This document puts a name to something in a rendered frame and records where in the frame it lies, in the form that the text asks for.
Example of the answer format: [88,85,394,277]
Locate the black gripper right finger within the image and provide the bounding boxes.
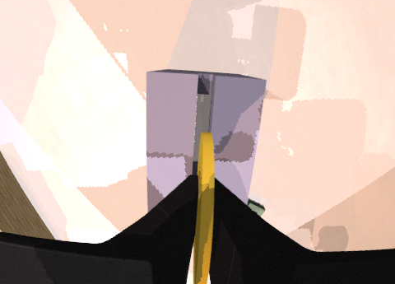
[210,178,395,284]

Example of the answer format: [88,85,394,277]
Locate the thin gold coin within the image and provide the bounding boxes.
[193,133,214,284]

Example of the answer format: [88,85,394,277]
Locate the dark grey box walls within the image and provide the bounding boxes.
[158,69,249,175]

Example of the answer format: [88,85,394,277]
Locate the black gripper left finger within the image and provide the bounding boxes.
[0,175,198,284]

